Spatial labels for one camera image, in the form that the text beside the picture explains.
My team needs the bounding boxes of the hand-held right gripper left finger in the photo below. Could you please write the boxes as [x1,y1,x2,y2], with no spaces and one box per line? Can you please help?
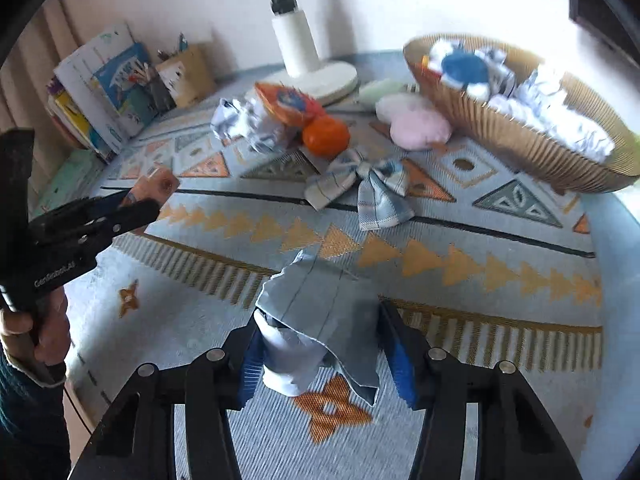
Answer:
[72,325,266,480]

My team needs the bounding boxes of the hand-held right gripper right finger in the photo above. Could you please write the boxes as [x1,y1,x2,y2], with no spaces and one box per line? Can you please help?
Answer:
[380,300,583,480]

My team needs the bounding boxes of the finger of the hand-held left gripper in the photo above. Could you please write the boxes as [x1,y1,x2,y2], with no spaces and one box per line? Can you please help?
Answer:
[30,189,133,235]
[27,199,162,266]

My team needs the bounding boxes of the orange paper carton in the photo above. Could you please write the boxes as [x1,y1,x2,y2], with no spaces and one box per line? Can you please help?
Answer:
[122,168,180,211]

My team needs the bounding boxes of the wicker basket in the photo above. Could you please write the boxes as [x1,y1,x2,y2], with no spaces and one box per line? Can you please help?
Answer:
[402,34,640,195]

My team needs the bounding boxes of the white and blue plush toy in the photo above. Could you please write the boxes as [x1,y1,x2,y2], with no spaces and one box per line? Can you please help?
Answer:
[422,40,493,101]

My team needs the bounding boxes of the person's left forearm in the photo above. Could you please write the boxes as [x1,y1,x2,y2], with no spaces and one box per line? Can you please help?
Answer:
[0,350,73,480]

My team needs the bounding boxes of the person's left hand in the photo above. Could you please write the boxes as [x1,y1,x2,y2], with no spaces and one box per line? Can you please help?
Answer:
[0,287,71,371]

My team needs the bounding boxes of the stack of green flat books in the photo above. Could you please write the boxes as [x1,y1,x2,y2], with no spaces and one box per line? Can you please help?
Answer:
[30,147,108,216]

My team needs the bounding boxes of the blue patterned woven mat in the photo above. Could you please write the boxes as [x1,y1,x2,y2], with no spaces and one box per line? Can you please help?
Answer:
[30,50,608,480]

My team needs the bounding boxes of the row of upright books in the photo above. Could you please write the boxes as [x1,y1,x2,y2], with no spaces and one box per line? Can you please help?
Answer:
[47,22,138,161]

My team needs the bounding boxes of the beige curtain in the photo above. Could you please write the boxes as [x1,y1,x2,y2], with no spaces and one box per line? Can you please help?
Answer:
[0,0,81,161]

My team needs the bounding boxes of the black mesh pen holder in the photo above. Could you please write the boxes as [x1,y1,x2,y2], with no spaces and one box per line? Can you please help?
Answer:
[142,67,176,113]

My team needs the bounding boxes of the blue cover workbook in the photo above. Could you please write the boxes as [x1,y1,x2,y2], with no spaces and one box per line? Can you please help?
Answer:
[92,42,161,138]

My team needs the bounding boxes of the crumpled lined paper ball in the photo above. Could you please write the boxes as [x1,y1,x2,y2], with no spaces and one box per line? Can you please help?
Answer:
[210,97,258,141]

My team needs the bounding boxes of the tan cylindrical pen holder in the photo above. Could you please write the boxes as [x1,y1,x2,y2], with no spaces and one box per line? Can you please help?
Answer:
[156,44,218,108]

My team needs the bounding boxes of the plaid fabric bow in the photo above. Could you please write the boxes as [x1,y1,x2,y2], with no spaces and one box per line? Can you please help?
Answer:
[304,147,416,232]

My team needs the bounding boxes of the orange snack packet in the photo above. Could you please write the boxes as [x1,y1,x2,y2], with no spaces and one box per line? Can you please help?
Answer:
[254,82,327,127]

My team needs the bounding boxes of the tangerine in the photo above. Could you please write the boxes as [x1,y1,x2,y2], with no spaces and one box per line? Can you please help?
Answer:
[301,116,351,157]

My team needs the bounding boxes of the pink plush pad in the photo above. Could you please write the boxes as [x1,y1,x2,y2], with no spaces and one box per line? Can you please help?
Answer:
[389,109,453,152]

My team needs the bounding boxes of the white desk lamp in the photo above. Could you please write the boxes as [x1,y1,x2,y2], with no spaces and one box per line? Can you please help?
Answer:
[256,0,360,107]

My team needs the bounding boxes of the white plush pad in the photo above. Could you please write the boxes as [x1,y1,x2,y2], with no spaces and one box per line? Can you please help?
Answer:
[375,92,436,123]

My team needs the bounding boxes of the green plush pad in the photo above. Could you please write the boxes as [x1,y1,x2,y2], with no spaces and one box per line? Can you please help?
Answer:
[357,79,416,108]

